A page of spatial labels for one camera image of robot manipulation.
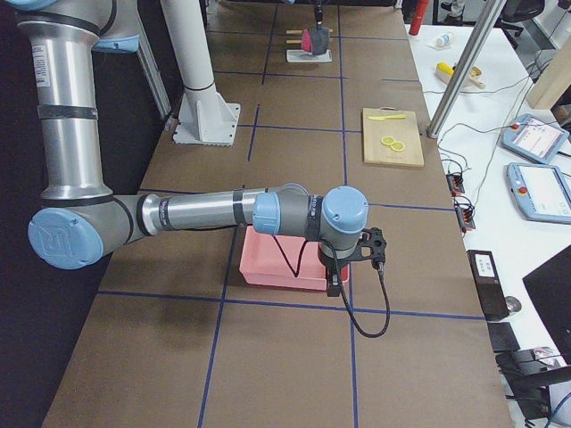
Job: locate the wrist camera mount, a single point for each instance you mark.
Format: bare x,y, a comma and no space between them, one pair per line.
370,247

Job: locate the lemon slice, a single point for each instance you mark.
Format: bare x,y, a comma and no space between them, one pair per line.
388,140
398,146

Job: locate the wooden rack rod outer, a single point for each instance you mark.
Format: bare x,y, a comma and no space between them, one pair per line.
299,31

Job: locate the orange connector block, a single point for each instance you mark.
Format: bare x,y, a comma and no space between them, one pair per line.
455,183
465,212

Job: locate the grey and magenta cloth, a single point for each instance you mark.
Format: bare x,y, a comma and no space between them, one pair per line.
315,41

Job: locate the wooden cutting board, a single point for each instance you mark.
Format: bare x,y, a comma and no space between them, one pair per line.
406,131

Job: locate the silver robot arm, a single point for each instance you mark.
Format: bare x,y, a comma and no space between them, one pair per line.
82,219

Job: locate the lower orange connector block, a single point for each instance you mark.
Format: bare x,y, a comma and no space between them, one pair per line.
465,212

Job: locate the teach pendant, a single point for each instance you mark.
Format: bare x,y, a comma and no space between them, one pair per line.
540,192
533,139

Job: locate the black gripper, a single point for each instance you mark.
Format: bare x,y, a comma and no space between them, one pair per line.
332,266
319,12

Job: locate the pink plastic bin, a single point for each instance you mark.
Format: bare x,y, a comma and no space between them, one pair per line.
262,262

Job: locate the red bottle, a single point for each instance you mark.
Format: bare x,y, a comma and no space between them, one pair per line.
421,7

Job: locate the yellow plastic knife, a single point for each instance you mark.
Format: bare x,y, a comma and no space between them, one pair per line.
387,117

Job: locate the lower teach pendant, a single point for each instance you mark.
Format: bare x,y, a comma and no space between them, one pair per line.
540,192

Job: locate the lemon slice upper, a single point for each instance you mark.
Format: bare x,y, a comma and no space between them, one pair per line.
388,140

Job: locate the upper teach pendant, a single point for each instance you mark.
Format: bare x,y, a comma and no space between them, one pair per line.
533,139

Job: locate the upper orange connector block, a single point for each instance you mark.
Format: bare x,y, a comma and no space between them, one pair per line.
455,183

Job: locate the white plastic bottle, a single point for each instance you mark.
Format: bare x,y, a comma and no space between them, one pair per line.
442,42

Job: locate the aluminium frame post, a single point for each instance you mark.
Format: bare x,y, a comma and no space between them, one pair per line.
473,47

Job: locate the lemon slice lower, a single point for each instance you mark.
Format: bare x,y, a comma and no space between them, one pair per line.
398,146

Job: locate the white towel rack tray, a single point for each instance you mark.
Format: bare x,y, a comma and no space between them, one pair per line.
300,56

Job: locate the black box with label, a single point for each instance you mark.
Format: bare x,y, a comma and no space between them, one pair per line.
488,286

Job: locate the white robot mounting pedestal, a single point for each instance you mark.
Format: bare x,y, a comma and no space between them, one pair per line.
204,116

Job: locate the black monitor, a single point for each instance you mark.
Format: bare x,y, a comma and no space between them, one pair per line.
548,287

